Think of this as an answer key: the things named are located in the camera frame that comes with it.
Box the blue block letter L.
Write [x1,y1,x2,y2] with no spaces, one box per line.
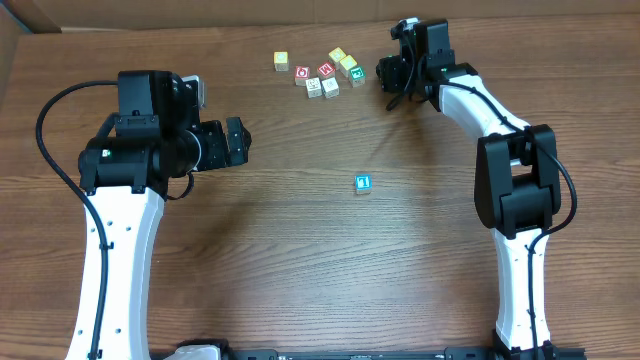
[354,174,373,195]

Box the yellow block lower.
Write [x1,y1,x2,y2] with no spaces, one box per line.
[338,55,358,78]

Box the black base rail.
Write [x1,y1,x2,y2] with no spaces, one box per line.
[149,339,589,360]

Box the white block left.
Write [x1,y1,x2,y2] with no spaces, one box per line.
[305,77,323,99]

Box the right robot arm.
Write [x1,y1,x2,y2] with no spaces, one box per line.
[376,18,561,359]

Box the red block letter E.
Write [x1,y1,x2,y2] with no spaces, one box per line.
[317,61,336,80]

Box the white block right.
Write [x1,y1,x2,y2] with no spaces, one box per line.
[321,77,340,99]

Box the green block in cluster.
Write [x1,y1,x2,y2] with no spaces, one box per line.
[349,66,366,88]

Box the yellow block upper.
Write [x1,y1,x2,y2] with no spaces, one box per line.
[328,47,346,69]

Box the white block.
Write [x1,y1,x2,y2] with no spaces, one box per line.
[305,77,323,99]
[321,77,340,99]

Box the yellow block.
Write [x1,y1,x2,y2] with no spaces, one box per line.
[338,55,358,78]
[328,47,346,69]
[273,51,289,72]

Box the red block with circle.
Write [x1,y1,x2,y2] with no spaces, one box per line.
[294,66,310,87]

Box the cardboard box edge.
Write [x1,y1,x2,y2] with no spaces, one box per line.
[1,0,61,34]

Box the yellow block far left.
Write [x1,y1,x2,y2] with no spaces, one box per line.
[273,51,289,72]

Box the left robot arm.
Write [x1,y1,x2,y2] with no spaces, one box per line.
[67,71,251,359]

